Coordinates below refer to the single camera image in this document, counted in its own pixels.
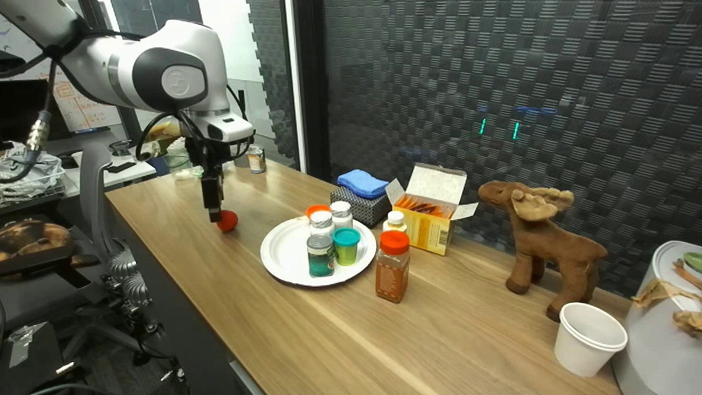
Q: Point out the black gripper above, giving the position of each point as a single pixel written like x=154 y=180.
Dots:
x=211 y=155

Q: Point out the green tin can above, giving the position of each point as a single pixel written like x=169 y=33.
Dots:
x=318 y=262

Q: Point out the teal lid dough tub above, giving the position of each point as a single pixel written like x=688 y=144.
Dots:
x=347 y=246

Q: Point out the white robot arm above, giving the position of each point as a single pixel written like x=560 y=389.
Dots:
x=162 y=73

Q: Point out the white paper plate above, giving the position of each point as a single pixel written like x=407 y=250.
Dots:
x=282 y=255

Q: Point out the gray foam block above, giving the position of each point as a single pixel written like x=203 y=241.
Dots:
x=362 y=209

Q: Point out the blue folded cloth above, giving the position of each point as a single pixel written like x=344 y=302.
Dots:
x=362 y=184

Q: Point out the pile of gray clothes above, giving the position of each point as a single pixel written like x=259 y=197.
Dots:
x=30 y=178

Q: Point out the brown patterned cushion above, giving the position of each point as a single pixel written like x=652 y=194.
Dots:
x=30 y=238

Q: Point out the orange spice bottle red lid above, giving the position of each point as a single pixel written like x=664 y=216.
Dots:
x=392 y=276

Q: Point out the open yellow cardboard box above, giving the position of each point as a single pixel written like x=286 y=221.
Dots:
x=429 y=227

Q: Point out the brown moose plush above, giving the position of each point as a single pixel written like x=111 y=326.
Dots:
x=549 y=244

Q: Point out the white paper cup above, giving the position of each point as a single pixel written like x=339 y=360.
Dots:
x=584 y=343

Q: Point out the large white bucket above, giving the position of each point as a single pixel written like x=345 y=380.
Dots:
x=660 y=353

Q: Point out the white window frame post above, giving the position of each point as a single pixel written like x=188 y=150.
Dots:
x=294 y=73

